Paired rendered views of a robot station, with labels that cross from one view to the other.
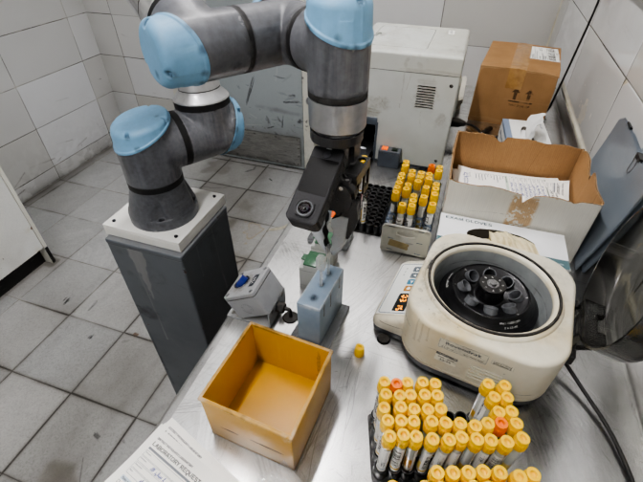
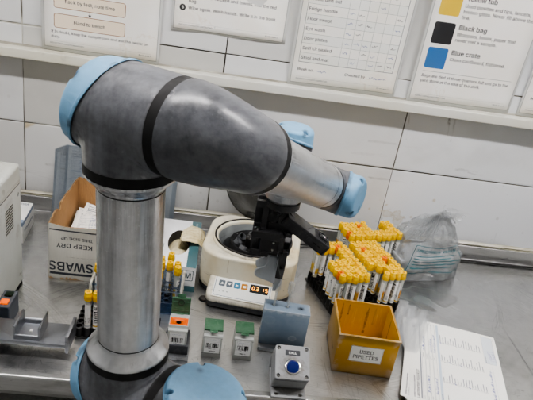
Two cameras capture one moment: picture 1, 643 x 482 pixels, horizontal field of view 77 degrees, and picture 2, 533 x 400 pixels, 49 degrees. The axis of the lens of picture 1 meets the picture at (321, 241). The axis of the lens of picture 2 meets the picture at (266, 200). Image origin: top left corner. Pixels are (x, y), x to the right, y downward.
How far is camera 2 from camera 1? 1.37 m
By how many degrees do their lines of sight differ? 92
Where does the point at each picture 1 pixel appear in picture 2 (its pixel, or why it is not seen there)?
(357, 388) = (319, 322)
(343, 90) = not seen: hidden behind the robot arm
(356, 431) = not seen: hidden behind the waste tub
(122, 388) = not seen: outside the picture
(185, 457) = (412, 379)
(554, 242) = (174, 222)
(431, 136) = (16, 253)
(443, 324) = (293, 256)
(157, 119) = (207, 367)
